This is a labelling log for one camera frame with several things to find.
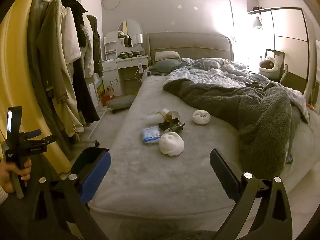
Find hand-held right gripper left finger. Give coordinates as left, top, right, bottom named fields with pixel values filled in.
left=24, top=147, right=112, bottom=240

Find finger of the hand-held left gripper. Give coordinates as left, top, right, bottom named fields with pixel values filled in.
left=25, top=135, right=57, bottom=145
left=21, top=129, right=42, bottom=140

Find black hanging garment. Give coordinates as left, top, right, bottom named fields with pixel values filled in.
left=60, top=0, right=100, bottom=124

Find dark grey fleece blanket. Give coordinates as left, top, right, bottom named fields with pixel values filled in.
left=163, top=78, right=309, bottom=173

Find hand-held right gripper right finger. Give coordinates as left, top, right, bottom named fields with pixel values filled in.
left=209, top=149, right=293, bottom=240

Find dark wrapper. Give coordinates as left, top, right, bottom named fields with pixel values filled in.
left=164, top=121, right=186, bottom=134

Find person's left hand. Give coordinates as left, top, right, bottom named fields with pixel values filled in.
left=0, top=159, right=32, bottom=193

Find white plastic bag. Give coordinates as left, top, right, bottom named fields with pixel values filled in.
left=158, top=132, right=185, bottom=156

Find hanging clothes on rack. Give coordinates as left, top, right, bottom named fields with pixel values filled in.
left=26, top=0, right=74, bottom=160

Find grey padded headboard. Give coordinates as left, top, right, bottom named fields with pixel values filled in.
left=145, top=32, right=234, bottom=63

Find blue tissue packet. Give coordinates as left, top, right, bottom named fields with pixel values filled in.
left=142, top=126, right=162, bottom=145

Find yellow curtain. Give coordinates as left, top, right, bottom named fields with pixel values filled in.
left=0, top=0, right=73, bottom=173

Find white t-shirt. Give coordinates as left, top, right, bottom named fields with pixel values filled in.
left=61, top=7, right=82, bottom=63

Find grey-green pillow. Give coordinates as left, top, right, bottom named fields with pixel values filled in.
left=149, top=59, right=192, bottom=76

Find white tissue ball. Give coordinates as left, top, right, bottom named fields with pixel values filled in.
left=192, top=109, right=211, bottom=125

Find patterned grey duvet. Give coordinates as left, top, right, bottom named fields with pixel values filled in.
left=164, top=57, right=310, bottom=123

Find white dressing table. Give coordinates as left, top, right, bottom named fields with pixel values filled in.
left=102, top=31, right=150, bottom=99

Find grey bed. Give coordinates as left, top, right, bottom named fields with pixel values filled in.
left=87, top=75, right=320, bottom=220

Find bubble wrap bundle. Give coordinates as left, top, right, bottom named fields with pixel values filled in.
left=147, top=108, right=170, bottom=122

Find cream pillow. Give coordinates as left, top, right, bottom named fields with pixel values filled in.
left=155, top=51, right=180, bottom=61

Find white wardrobe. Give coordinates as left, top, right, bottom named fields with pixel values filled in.
left=247, top=7, right=313, bottom=95

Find yellow picture board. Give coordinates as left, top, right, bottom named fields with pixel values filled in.
left=96, top=80, right=106, bottom=106

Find white striped shirt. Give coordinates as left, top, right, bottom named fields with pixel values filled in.
left=80, top=17, right=95, bottom=75

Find oval mirror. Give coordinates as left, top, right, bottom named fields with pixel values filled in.
left=117, top=19, right=142, bottom=48

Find dark green jacket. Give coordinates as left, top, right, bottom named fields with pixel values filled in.
left=86, top=15, right=104, bottom=78

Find white cat bed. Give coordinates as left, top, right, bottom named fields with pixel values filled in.
left=258, top=56, right=282, bottom=75

